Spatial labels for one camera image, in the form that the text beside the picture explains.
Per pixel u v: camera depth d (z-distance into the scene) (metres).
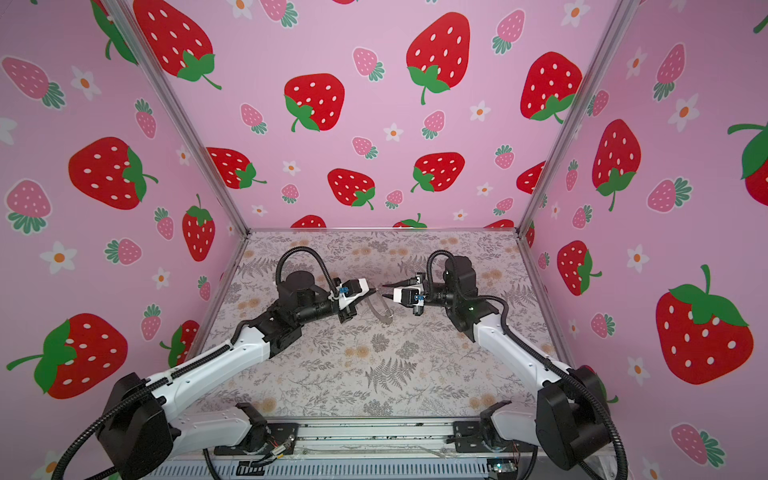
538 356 0.46
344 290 0.59
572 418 0.40
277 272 0.56
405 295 0.60
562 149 0.94
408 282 0.68
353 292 0.59
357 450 0.73
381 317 0.78
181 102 0.84
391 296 0.61
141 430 0.39
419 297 0.59
